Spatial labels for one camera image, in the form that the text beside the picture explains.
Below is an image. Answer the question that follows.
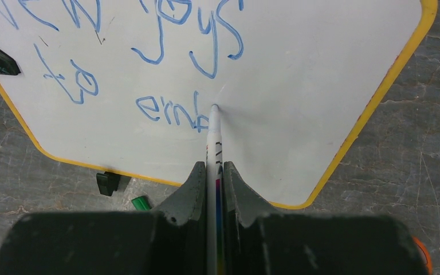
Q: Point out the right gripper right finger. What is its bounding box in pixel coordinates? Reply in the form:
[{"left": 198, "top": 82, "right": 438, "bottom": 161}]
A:
[{"left": 223, "top": 161, "right": 278, "bottom": 274}]

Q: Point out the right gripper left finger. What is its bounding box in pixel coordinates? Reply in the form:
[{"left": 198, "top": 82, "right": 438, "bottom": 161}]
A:
[{"left": 151, "top": 162, "right": 206, "bottom": 274}]

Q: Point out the blue capped marker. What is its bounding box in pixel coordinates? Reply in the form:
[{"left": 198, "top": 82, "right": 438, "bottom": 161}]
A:
[{"left": 206, "top": 104, "right": 225, "bottom": 274}]

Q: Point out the white whiteboard wooden frame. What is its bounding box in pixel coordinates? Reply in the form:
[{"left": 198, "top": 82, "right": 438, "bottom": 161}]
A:
[{"left": 0, "top": 1, "right": 438, "bottom": 209}]

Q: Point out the green capped marker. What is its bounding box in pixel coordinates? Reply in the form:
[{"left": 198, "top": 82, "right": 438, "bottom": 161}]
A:
[{"left": 131, "top": 195, "right": 152, "bottom": 211}]

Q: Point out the orange half-round brick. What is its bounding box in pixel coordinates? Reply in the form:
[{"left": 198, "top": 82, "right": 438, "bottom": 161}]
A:
[{"left": 412, "top": 237, "right": 433, "bottom": 274}]

